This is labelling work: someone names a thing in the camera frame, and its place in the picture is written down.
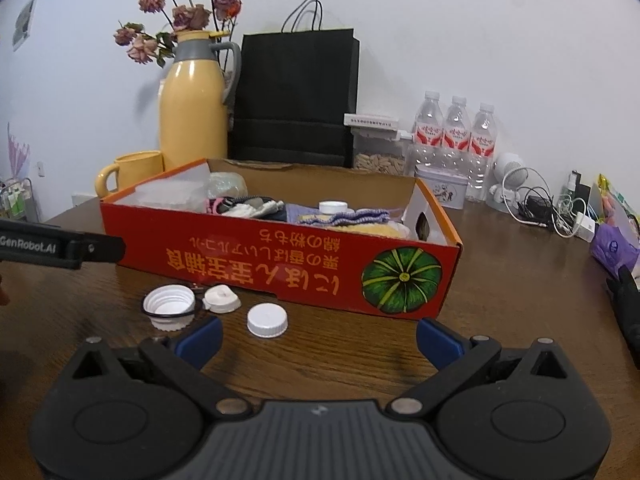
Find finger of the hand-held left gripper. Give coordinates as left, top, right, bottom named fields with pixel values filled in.
left=75, top=231, right=126, bottom=271

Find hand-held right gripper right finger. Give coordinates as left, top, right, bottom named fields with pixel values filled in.
left=389, top=317, right=571, bottom=422

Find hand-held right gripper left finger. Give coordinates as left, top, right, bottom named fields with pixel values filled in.
left=70, top=316, right=253, bottom=422

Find white small spout cap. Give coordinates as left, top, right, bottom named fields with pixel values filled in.
left=202, top=284, right=243, bottom=315

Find white wide jar lid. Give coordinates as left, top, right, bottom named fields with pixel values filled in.
left=142, top=284, right=197, bottom=332

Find red cardboard box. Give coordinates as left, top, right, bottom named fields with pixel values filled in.
left=99, top=157, right=464, bottom=321

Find white sock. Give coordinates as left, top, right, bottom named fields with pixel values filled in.
left=220, top=200, right=286, bottom=220

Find purple knit cloth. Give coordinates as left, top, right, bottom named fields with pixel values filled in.
left=285, top=202, right=391, bottom=226

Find yellow mug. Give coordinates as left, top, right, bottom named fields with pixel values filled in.
left=95, top=151, right=166, bottom=200

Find green translucent bag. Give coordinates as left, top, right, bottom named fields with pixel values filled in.
left=207, top=172, right=249, bottom=200

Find white printed tin box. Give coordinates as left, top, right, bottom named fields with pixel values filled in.
left=414, top=166, right=469, bottom=210

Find yellow thermos jug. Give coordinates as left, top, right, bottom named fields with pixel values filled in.
left=159, top=30, right=243, bottom=171

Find black power adapter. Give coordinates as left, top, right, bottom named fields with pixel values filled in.
left=520, top=195, right=554, bottom=221

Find white charger plug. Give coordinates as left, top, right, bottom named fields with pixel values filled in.
left=572, top=212, right=599, bottom=241

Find clear food storage container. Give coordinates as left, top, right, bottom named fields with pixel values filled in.
left=351, top=127, right=409, bottom=177

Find white round robot toy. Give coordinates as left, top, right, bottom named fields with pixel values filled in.
left=486, top=152, right=527, bottom=213

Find black glove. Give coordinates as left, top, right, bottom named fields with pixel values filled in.
left=606, top=265, right=640, bottom=356

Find purple packet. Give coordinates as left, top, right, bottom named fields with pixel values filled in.
left=589, top=222, right=640, bottom=274

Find colourful snack packets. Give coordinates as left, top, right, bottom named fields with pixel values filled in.
left=597, top=174, right=640, bottom=237

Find flat white red box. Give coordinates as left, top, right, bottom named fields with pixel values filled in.
left=344, top=112, right=400, bottom=131

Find black paper bag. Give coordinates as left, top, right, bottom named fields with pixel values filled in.
left=227, top=0, right=361, bottom=169

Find dried pink flower bouquet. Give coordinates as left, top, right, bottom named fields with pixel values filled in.
left=114, top=0, right=244, bottom=68

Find black rubber ring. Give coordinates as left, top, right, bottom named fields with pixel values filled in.
left=141, top=302, right=202, bottom=322

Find wire basket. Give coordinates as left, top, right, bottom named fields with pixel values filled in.
left=0, top=177, right=41, bottom=221

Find purple plant wall decal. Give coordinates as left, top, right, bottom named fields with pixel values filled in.
left=6, top=122, right=31, bottom=181

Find wall poster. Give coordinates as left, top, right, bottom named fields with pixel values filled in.
left=12, top=0, right=40, bottom=52

